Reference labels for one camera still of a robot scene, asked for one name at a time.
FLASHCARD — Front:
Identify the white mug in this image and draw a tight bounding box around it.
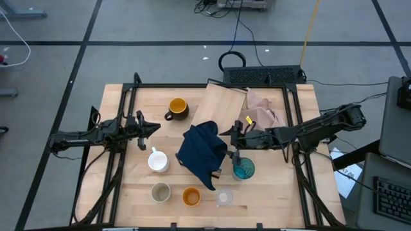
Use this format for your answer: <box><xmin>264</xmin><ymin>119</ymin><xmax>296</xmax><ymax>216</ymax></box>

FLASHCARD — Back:
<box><xmin>147</xmin><ymin>146</ymin><xmax>170</xmax><ymax>173</ymax></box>

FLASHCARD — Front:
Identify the teal plastic tumbler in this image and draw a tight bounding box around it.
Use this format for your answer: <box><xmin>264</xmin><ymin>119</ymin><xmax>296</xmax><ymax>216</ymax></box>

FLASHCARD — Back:
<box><xmin>232</xmin><ymin>157</ymin><xmax>256</xmax><ymax>182</ymax></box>

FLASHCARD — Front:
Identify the black desk device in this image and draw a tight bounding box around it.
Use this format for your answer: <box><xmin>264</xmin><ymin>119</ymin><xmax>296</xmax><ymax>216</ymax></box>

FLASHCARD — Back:
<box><xmin>397</xmin><ymin>76</ymin><xmax>411</xmax><ymax>112</ymax></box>

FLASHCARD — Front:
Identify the coiled black cable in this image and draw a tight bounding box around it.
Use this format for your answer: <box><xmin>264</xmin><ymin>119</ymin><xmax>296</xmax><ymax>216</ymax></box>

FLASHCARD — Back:
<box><xmin>218</xmin><ymin>0</ymin><xmax>247</xmax><ymax>73</ymax></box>

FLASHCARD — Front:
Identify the black cable bundle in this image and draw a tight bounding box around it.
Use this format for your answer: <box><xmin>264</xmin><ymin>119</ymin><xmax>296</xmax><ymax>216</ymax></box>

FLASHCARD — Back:
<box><xmin>194</xmin><ymin>0</ymin><xmax>225</xmax><ymax>19</ymax></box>

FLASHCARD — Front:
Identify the orange cup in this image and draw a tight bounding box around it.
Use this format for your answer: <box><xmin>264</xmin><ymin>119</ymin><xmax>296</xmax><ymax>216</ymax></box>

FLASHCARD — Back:
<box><xmin>181</xmin><ymin>186</ymin><xmax>202</xmax><ymax>207</ymax></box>

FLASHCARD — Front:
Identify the grey metal desk foot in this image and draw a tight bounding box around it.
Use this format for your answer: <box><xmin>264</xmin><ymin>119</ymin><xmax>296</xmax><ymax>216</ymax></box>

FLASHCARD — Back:
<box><xmin>0</xmin><ymin>0</ymin><xmax>48</xmax><ymax>19</ymax></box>
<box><xmin>0</xmin><ymin>88</ymin><xmax>19</xmax><ymax>98</ymax></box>

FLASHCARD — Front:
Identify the black floor cable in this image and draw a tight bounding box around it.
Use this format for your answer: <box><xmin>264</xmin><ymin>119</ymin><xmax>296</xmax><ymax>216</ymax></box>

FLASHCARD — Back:
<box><xmin>239</xmin><ymin>15</ymin><xmax>265</xmax><ymax>67</ymax></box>
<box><xmin>304</xmin><ymin>78</ymin><xmax>389</xmax><ymax>87</ymax></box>

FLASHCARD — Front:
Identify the navy blue cloth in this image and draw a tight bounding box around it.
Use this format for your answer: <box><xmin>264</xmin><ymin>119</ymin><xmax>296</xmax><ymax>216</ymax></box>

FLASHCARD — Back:
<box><xmin>177</xmin><ymin>121</ymin><xmax>228</xmax><ymax>191</ymax></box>

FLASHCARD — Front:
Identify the black mug with yellow inside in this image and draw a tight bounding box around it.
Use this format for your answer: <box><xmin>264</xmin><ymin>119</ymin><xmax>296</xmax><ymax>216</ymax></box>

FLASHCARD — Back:
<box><xmin>164</xmin><ymin>97</ymin><xmax>190</xmax><ymax>122</ymax></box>

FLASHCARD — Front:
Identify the cream tapered cup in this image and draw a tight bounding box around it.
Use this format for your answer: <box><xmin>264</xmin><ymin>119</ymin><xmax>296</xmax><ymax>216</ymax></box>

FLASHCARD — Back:
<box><xmin>150</xmin><ymin>182</ymin><xmax>172</xmax><ymax>204</ymax></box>

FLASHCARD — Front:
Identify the yellow cable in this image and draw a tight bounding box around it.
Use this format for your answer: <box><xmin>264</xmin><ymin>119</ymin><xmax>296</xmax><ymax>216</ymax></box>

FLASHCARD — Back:
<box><xmin>299</xmin><ymin>0</ymin><xmax>322</xmax><ymax>67</ymax></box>

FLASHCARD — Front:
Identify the clear plastic measuring cup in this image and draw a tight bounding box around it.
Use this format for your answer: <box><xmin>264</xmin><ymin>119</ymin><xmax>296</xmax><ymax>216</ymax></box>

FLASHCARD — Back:
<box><xmin>215</xmin><ymin>188</ymin><xmax>234</xmax><ymax>208</ymax></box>

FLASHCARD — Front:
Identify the white paper sheet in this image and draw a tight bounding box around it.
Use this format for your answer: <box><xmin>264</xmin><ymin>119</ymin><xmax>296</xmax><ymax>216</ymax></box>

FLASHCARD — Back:
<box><xmin>329</xmin><ymin>146</ymin><xmax>363</xmax><ymax>200</ymax></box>

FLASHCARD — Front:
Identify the black desk leg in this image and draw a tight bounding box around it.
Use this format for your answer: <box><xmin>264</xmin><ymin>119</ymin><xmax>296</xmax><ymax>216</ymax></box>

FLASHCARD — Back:
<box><xmin>332</xmin><ymin>139</ymin><xmax>381</xmax><ymax>171</ymax></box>

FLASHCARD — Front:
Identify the wooden shelf with black frame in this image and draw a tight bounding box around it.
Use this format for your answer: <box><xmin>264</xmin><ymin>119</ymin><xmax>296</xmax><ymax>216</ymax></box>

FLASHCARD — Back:
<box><xmin>175</xmin><ymin>78</ymin><xmax>249</xmax><ymax>180</ymax></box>

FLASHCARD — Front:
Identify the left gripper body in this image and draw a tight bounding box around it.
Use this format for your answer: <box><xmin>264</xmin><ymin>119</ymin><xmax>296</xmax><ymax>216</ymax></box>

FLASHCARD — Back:
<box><xmin>127</xmin><ymin>110</ymin><xmax>147</xmax><ymax>151</ymax></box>

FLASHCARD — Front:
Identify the white cable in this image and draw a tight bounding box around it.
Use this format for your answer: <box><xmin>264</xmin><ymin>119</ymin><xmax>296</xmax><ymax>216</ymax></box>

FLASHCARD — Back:
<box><xmin>0</xmin><ymin>9</ymin><xmax>32</xmax><ymax>68</ymax></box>

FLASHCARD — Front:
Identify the grey desk top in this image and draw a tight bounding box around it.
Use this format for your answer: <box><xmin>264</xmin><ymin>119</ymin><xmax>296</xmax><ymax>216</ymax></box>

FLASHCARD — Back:
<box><xmin>378</xmin><ymin>76</ymin><xmax>411</xmax><ymax>167</ymax></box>

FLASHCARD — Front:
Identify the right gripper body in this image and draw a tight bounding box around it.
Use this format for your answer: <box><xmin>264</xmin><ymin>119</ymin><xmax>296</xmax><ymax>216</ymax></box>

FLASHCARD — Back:
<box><xmin>231</xmin><ymin>120</ymin><xmax>255</xmax><ymax>166</ymax></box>

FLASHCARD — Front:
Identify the grey desk with keyboard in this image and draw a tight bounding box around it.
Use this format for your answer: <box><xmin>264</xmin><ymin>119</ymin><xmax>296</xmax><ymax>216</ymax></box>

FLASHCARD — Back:
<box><xmin>354</xmin><ymin>152</ymin><xmax>411</xmax><ymax>231</ymax></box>

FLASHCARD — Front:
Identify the black grille computer case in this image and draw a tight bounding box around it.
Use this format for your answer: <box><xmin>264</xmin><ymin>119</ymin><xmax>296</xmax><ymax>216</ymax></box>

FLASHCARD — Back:
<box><xmin>223</xmin><ymin>65</ymin><xmax>306</xmax><ymax>86</ymax></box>

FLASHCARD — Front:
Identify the black keyboard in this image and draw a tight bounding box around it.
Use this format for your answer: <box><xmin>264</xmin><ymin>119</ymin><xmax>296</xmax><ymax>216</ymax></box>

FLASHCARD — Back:
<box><xmin>373</xmin><ymin>175</ymin><xmax>411</xmax><ymax>225</ymax></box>

